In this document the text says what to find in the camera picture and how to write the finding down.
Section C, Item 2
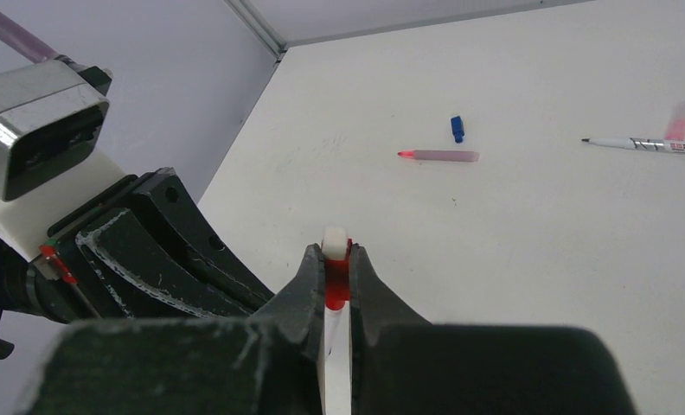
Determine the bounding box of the black green tipped pen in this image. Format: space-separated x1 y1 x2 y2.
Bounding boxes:
581 137 685 155

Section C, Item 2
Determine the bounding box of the pink pen cap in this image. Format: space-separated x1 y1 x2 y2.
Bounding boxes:
663 100 685 141

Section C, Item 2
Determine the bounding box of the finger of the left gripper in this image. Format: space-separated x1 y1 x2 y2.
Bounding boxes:
130 168 274 312
75 208 250 317

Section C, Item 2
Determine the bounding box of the red pen cap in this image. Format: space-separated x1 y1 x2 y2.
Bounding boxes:
324 239 352 311

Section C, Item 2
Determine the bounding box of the white pen red tip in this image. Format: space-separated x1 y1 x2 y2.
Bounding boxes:
321 226 349 260

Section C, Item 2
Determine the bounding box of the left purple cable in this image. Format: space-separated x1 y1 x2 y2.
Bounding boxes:
0 0 86 73

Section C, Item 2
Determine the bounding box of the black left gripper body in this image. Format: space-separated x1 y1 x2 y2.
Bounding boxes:
0 174 143 360

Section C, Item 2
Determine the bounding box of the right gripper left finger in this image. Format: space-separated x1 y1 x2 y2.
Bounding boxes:
16 244 325 414

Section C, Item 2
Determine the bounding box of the blue pen cap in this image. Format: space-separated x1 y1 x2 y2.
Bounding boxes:
450 116 465 144

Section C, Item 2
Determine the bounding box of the pink pen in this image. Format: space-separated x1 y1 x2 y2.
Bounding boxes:
397 150 479 163

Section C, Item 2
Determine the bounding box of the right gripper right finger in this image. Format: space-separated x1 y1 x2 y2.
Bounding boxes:
349 246 636 414

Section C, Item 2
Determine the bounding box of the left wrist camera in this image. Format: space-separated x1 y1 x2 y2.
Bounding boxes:
0 61 125 261

